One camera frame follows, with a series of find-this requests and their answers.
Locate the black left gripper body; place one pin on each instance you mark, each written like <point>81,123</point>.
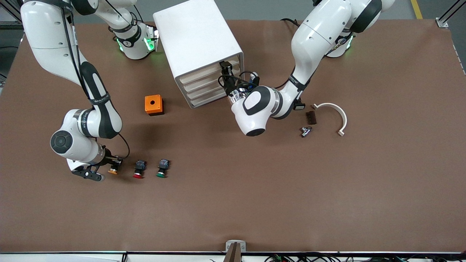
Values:
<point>230,87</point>

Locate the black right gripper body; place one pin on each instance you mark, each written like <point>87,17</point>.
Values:
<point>108,159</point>

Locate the yellow push button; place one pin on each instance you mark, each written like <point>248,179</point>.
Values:
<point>113,171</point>

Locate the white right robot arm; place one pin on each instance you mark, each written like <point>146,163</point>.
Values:
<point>51,32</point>

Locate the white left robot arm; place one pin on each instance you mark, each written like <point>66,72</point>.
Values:
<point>316,36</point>

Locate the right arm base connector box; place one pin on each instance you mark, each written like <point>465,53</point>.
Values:
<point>151,42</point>

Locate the red push button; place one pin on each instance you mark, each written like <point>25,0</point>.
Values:
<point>139,167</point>

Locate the green push button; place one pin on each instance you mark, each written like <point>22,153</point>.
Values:
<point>163,166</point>

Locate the brown terminal block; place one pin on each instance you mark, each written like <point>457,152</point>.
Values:
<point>311,118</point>

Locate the small silver metal connector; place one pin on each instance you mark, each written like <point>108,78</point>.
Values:
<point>305,131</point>

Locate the orange button enclosure box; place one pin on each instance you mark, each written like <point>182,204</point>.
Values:
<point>148,105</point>

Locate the black white rectangular switch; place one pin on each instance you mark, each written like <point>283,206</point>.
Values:
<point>300,106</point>

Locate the white curved plastic bracket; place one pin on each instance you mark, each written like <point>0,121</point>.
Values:
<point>342,116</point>

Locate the grey metal bracket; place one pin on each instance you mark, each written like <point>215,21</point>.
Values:
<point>228,245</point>

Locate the aluminium frame profile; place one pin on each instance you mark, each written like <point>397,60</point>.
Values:
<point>11,12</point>

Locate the white corner bracket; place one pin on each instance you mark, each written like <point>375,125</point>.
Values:
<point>442,24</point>

